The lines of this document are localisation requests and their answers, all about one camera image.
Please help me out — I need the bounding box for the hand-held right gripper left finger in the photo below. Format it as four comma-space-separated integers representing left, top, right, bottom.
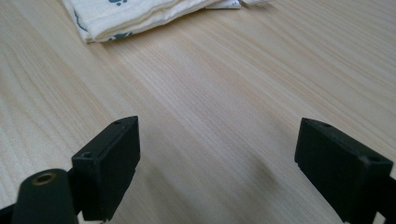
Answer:
71, 115, 141, 222

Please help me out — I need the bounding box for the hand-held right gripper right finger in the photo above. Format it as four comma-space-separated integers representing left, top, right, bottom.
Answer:
294, 117, 394, 224

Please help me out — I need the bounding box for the white folded cloth blue print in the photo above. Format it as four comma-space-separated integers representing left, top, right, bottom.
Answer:
61, 0, 272, 44

